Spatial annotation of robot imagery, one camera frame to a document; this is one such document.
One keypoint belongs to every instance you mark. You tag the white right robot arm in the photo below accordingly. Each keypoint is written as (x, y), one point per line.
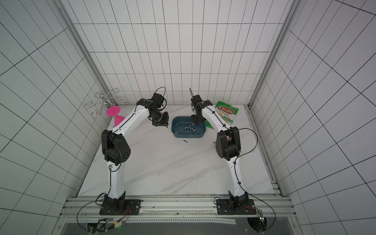
(227, 146)

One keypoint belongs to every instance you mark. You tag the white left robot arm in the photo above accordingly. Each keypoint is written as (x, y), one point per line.
(115, 147)

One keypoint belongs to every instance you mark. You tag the aluminium rail frame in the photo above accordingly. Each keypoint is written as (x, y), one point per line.
(179, 214)

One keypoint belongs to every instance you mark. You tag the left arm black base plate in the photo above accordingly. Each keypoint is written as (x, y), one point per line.
(121, 207)

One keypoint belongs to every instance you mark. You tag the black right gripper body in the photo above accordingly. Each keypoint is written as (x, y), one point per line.
(198, 118)

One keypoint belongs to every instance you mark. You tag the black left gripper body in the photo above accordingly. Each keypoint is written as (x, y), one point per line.
(158, 118)

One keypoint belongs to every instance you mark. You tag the pink plastic wine glass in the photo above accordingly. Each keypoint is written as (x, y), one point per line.
(114, 112)

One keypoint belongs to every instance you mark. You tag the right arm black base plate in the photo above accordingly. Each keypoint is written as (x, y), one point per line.
(224, 207)

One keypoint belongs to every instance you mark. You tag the dark teal plastic storage box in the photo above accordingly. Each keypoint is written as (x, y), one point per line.
(183, 127)

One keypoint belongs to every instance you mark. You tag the green Chuba cassava chips bag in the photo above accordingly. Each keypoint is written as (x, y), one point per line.
(226, 111)

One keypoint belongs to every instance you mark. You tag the chrome wire glass rack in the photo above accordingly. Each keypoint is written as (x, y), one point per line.
(105, 100)

